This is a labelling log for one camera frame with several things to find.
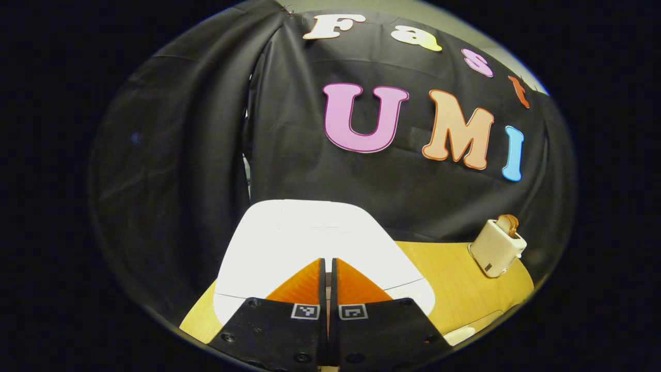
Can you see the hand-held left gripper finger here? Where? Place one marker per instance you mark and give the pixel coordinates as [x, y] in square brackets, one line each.
[323, 289]
[333, 289]

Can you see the black backdrop cloth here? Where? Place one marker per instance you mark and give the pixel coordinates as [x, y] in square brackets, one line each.
[289, 170]

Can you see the clear plastic rice container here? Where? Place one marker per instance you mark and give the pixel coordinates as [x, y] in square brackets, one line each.
[485, 320]

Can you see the brown toast slice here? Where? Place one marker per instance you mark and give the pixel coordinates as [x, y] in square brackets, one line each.
[514, 225]
[502, 223]

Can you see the white toaster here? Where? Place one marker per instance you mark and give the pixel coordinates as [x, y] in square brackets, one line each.
[496, 250]

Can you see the small metal cloth clip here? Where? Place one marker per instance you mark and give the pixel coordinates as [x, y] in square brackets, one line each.
[287, 8]

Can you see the white rice cooker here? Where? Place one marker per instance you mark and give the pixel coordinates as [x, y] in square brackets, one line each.
[310, 232]

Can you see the white rice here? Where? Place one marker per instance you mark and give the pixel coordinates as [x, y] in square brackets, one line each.
[459, 336]

